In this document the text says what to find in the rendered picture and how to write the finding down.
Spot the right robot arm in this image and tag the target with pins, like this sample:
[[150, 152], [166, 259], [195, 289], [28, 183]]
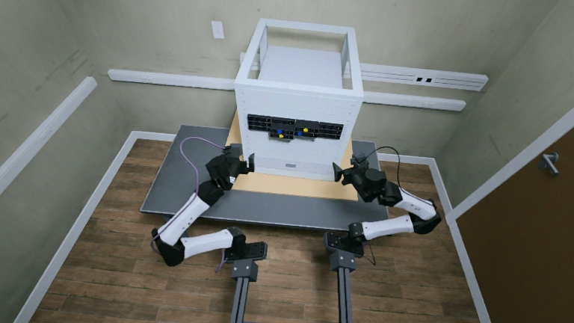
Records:
[[419, 212]]

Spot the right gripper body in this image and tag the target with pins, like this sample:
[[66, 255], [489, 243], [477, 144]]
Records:
[[353, 175]]

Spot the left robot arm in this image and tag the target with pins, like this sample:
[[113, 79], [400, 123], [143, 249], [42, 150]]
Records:
[[209, 192]]

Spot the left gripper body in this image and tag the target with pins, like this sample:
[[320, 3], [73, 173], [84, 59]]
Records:
[[236, 165]]

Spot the grey metal rack frame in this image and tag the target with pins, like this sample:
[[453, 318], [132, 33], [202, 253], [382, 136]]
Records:
[[302, 157]]

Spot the tan wooden board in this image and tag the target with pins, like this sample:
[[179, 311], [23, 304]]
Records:
[[288, 185]]

